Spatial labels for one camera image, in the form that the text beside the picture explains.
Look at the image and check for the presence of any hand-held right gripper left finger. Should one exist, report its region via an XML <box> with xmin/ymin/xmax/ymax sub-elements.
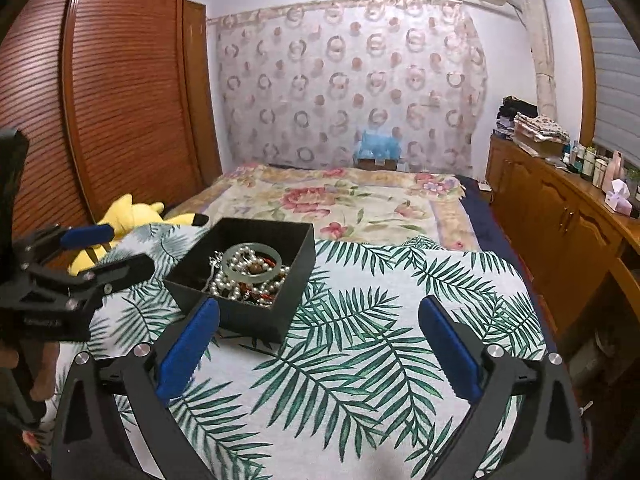
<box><xmin>50</xmin><ymin>297</ymin><xmax>221</xmax><ymax>480</ymax></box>

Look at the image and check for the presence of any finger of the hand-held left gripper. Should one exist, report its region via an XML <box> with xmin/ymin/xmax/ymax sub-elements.
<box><xmin>12</xmin><ymin>224</ymin><xmax>115</xmax><ymax>266</ymax></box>
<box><xmin>30</xmin><ymin>254</ymin><xmax>156</xmax><ymax>311</ymax></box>

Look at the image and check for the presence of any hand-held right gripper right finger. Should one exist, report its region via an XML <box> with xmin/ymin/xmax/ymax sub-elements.
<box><xmin>418</xmin><ymin>295</ymin><xmax>588</xmax><ymax>480</ymax></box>

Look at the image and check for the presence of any white pearl necklace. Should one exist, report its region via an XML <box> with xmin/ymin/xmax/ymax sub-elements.
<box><xmin>207</xmin><ymin>247</ymin><xmax>292</xmax><ymax>306</ymax></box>

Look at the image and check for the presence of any black box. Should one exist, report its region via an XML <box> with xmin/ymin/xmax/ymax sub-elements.
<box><xmin>164</xmin><ymin>217</ymin><xmax>316</xmax><ymax>345</ymax></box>

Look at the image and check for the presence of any pale green jade bangle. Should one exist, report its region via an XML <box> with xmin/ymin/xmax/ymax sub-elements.
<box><xmin>222</xmin><ymin>243</ymin><xmax>285</xmax><ymax>281</ymax></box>

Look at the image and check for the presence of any red beaded bracelet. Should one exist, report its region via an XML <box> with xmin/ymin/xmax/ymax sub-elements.
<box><xmin>235</xmin><ymin>257</ymin><xmax>283</xmax><ymax>307</ymax></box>

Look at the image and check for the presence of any person's left hand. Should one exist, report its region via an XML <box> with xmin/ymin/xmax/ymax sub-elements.
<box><xmin>27</xmin><ymin>342</ymin><xmax>58</xmax><ymax>402</ymax></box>

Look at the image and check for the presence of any yellow plush toy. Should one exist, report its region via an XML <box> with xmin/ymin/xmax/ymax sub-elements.
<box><xmin>67</xmin><ymin>192</ymin><xmax>211</xmax><ymax>277</ymax></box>

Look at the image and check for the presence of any leaf print blanket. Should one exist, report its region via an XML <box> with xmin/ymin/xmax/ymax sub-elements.
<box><xmin>40</xmin><ymin>222</ymin><xmax>548</xmax><ymax>480</ymax></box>

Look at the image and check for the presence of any dark blue bed sheet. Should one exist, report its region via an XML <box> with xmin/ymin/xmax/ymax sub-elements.
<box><xmin>457</xmin><ymin>174</ymin><xmax>558</xmax><ymax>356</ymax></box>

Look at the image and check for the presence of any wooden slatted wardrobe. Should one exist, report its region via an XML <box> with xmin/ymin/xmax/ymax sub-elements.
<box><xmin>0</xmin><ymin>0</ymin><xmax>223</xmax><ymax>271</ymax></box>

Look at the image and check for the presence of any wooden cabinet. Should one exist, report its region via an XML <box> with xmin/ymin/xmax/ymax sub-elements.
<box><xmin>485</xmin><ymin>132</ymin><xmax>640</xmax><ymax>341</ymax></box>

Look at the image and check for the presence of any floral blanket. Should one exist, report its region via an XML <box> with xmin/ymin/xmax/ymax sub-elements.
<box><xmin>175</xmin><ymin>162</ymin><xmax>483</xmax><ymax>253</ymax></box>

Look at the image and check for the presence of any blue plush toy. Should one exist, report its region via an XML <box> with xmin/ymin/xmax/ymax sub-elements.
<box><xmin>354</xmin><ymin>127</ymin><xmax>403</xmax><ymax>161</ymax></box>

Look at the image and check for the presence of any group of bottles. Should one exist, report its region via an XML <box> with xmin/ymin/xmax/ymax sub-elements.
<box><xmin>565</xmin><ymin>140</ymin><xmax>626</xmax><ymax>191</ymax></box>

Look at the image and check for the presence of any stack of folded cloths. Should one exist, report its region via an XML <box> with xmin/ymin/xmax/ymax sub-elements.
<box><xmin>497</xmin><ymin>95</ymin><xmax>571</xmax><ymax>158</ymax></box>

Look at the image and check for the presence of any circle patterned curtain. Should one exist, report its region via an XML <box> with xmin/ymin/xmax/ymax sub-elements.
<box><xmin>207</xmin><ymin>0</ymin><xmax>488</xmax><ymax>173</ymax></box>

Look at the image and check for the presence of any grey window blind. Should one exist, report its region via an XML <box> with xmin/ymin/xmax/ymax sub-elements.
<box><xmin>570</xmin><ymin>0</ymin><xmax>640</xmax><ymax>156</ymax></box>

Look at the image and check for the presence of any wrapped wall pipe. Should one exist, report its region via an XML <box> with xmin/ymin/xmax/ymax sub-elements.
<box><xmin>517</xmin><ymin>0</ymin><xmax>557</xmax><ymax>116</ymax></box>

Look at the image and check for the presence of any wooden window frame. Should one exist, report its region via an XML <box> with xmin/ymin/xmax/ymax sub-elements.
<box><xmin>556</xmin><ymin>0</ymin><xmax>598</xmax><ymax>143</ymax></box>

